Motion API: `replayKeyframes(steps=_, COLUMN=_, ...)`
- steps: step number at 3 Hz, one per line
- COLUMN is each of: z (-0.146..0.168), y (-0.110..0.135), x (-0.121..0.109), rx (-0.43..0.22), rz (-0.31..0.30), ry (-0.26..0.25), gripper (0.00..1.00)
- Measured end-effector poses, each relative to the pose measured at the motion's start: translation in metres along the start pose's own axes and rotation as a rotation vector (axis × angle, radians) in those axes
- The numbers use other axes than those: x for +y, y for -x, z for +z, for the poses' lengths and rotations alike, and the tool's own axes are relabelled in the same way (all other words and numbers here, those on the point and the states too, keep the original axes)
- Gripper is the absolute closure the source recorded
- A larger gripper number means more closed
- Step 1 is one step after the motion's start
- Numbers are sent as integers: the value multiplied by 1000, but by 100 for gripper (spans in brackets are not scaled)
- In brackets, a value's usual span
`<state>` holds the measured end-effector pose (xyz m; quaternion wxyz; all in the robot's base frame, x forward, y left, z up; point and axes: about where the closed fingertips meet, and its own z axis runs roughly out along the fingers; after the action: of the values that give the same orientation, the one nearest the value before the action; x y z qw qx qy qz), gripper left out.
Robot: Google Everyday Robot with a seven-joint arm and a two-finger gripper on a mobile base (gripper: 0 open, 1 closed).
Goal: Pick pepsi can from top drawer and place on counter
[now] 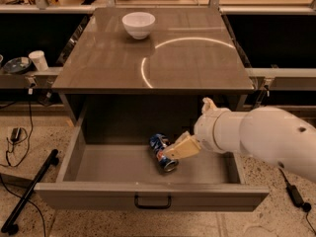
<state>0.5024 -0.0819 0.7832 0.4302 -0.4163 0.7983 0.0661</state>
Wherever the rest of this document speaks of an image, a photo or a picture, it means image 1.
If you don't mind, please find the black power adapter right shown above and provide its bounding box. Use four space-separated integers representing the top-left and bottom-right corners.
286 185 304 207

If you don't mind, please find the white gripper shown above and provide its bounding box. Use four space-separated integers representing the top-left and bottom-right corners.
163 97 229 160

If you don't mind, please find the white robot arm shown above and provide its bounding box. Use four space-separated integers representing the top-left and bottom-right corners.
163 98 316 182

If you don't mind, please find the black drawer handle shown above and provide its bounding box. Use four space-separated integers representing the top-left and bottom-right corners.
134 196 172 210

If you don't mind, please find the blue pepsi can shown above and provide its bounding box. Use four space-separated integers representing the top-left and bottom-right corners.
149 133 179 172

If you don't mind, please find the dark blue plate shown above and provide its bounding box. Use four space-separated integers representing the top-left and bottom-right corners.
3 57 32 74

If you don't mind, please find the black cable left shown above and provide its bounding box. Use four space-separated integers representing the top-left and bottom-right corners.
0 89 35 169

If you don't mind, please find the black cable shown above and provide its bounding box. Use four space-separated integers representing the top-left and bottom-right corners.
253 86 316 234
0 89 35 169

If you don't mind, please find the open grey drawer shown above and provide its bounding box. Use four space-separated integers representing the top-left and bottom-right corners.
36 95 269 211

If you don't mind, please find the black power adapter left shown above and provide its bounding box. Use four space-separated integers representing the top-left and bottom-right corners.
10 127 21 142

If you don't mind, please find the black bar on floor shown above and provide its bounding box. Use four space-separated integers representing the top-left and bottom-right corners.
1 149 59 235

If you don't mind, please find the black power adapter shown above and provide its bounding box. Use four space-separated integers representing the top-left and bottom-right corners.
286 185 304 207
10 127 21 142

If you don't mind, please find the white ceramic bowl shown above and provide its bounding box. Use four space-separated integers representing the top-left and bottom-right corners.
121 12 156 40

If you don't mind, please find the white paper cup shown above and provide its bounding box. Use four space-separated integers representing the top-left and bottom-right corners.
29 50 48 71

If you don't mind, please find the black cable right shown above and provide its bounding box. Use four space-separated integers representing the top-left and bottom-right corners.
253 86 316 234

